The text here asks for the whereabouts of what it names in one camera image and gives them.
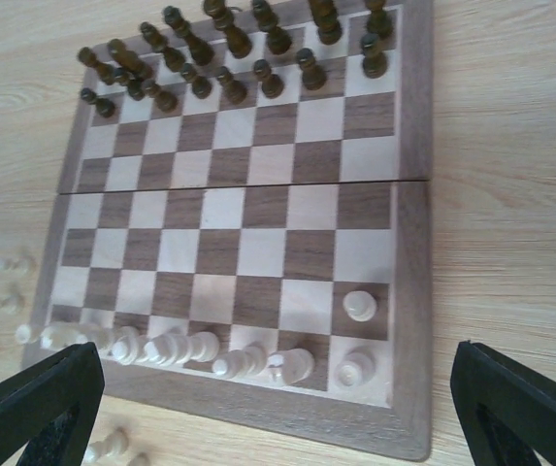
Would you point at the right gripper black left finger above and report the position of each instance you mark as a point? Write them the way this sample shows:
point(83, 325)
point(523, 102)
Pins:
point(48, 410)

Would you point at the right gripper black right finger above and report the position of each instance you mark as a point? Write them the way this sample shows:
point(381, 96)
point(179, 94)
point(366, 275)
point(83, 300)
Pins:
point(507, 411)

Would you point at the light wooden chess piece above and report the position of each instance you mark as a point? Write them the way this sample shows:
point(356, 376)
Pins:
point(28, 333)
point(356, 369)
point(170, 348)
point(129, 346)
point(59, 335)
point(114, 445)
point(12, 302)
point(237, 364)
point(287, 367)
point(360, 305)

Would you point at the wooden chess board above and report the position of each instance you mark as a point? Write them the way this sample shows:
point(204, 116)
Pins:
point(253, 221)

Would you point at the dark wooden chess piece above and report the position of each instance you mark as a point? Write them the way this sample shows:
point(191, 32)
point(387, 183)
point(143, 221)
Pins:
point(313, 75)
point(325, 16)
point(201, 51)
point(271, 83)
point(104, 107)
point(374, 62)
point(174, 59)
point(379, 21)
point(237, 40)
point(128, 59)
point(234, 90)
point(278, 39)
point(104, 71)
point(201, 87)

